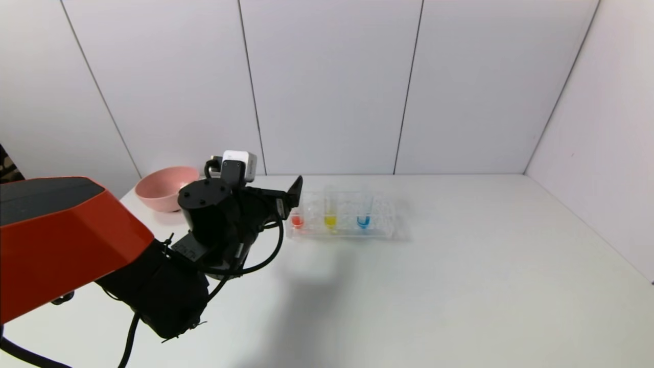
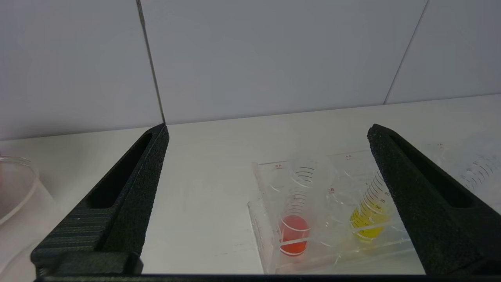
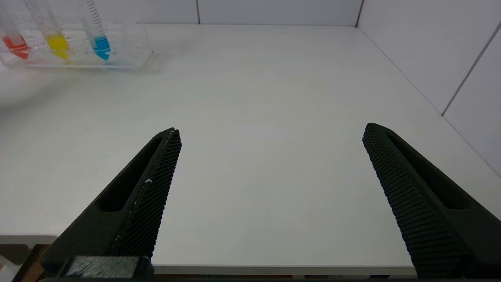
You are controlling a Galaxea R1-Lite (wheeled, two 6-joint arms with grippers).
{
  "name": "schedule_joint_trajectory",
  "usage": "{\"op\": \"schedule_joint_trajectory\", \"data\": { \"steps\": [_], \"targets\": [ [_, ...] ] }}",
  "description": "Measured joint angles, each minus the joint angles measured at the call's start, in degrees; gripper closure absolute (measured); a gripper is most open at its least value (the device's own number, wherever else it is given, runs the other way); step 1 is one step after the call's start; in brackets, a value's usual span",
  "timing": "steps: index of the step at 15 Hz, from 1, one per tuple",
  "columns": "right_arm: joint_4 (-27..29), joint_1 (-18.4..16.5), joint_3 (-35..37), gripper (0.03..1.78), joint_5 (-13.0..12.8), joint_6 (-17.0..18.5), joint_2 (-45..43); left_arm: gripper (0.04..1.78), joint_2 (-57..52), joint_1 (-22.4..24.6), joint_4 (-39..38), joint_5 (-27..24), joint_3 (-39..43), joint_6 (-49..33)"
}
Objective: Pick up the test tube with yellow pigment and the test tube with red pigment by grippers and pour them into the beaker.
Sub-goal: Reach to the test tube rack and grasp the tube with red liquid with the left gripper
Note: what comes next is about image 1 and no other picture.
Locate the test tube with red pigment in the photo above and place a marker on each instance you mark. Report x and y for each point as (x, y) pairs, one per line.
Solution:
(297, 221)

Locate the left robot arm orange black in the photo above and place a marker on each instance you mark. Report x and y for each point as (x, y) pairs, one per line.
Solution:
(51, 230)

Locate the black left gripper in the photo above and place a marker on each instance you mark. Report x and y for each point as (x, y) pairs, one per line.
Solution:
(282, 204)

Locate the clear acrylic test tube rack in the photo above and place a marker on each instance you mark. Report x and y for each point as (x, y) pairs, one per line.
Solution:
(378, 230)

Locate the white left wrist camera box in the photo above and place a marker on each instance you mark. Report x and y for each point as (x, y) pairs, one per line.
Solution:
(240, 166)

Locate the test tube with blue pigment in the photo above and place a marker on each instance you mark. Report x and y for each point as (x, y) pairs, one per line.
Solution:
(363, 220)

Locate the pink bowl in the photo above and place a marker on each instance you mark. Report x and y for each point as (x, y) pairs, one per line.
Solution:
(158, 191)

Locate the black furniture frame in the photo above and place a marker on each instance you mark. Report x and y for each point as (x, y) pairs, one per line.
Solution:
(7, 168)

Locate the test tube with yellow pigment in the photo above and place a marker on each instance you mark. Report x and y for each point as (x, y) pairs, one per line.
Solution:
(330, 220)

